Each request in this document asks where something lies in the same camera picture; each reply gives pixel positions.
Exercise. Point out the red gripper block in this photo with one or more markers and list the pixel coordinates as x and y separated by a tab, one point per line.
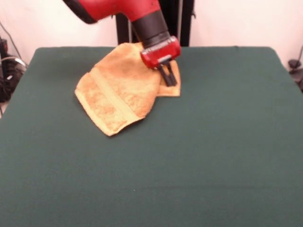
156	56

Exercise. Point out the tan terry towel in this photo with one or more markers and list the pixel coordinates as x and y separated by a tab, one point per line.
118	82

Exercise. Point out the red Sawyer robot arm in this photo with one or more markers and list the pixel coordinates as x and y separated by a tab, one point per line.
132	9

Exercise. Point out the dark green table cloth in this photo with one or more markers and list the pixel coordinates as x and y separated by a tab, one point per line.
189	142

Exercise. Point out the black plug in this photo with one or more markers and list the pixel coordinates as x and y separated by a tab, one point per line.
294	63

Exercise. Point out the black upright power strip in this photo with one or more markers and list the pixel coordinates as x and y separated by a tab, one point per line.
3	46

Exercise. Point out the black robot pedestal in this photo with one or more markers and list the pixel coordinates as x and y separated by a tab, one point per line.
184	23

